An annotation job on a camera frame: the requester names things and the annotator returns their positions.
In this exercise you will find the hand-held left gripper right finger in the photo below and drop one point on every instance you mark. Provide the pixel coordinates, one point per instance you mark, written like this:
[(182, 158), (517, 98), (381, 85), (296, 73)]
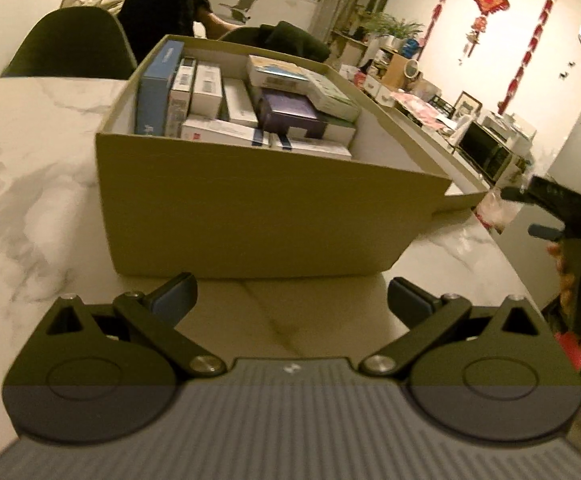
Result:
[(408, 302)]

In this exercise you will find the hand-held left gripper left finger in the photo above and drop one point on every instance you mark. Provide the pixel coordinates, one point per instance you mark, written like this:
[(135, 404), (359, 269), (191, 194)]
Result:
[(175, 296)]

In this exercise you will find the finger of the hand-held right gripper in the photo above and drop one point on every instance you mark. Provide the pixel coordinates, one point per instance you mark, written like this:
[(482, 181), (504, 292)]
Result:
[(545, 232), (555, 195)]

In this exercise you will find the beige cardboard box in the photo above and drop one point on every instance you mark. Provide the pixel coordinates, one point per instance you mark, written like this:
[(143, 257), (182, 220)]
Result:
[(250, 210)]

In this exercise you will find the white box with bear print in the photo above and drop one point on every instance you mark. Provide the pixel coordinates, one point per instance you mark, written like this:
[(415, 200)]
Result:
[(180, 95)]

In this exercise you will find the long white box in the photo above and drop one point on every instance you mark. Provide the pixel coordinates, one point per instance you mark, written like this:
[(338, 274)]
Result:
[(240, 105)]

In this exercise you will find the blue-bordered white box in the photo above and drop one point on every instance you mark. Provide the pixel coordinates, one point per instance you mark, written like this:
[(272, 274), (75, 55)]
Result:
[(158, 90)]

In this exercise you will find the dark purple box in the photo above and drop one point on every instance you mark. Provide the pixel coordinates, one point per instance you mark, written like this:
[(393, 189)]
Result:
[(290, 112)]

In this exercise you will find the green white medicine box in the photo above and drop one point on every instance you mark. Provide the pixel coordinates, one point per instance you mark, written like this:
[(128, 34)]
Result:
[(333, 95)]

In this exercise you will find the white marble desktop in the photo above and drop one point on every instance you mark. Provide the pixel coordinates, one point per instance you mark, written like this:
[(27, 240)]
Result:
[(35, 170)]

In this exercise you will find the person's right hand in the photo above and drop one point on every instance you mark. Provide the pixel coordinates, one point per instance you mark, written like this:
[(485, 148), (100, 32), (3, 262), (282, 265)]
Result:
[(563, 285)]

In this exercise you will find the grey refrigerator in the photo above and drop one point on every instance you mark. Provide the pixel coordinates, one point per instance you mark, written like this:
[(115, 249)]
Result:
[(570, 160)]

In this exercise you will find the crumpled plastic bag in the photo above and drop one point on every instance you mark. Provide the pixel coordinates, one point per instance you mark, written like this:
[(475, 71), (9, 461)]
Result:
[(495, 210)]

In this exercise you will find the microwave oven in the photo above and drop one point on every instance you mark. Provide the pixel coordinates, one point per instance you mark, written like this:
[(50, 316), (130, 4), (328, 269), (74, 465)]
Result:
[(485, 152)]

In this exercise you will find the white printer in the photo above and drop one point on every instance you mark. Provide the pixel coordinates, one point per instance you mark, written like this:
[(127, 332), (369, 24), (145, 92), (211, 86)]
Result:
[(505, 125)]

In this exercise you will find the pink paper pile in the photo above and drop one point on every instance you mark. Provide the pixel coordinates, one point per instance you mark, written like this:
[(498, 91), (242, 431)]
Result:
[(420, 110)]

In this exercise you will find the round mirror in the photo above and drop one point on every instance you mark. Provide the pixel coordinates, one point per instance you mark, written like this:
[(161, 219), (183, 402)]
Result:
[(413, 67)]

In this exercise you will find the wooden box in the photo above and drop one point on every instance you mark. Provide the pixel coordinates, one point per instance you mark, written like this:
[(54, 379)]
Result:
[(394, 70)]

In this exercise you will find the red knot decoration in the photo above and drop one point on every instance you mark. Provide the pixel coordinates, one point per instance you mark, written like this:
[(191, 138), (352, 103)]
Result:
[(490, 0)]

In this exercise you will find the potted plant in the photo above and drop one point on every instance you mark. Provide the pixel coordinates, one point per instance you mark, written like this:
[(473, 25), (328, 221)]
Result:
[(390, 25)]

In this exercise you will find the dark chair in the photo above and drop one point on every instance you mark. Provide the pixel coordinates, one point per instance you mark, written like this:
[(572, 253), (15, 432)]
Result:
[(290, 40), (70, 50)]

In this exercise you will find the white partition panel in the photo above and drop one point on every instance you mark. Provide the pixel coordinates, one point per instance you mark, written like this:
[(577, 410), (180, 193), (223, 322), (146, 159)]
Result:
[(290, 7)]

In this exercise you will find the picture frame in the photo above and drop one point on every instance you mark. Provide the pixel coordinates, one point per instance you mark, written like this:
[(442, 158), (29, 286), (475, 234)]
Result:
[(466, 107)]

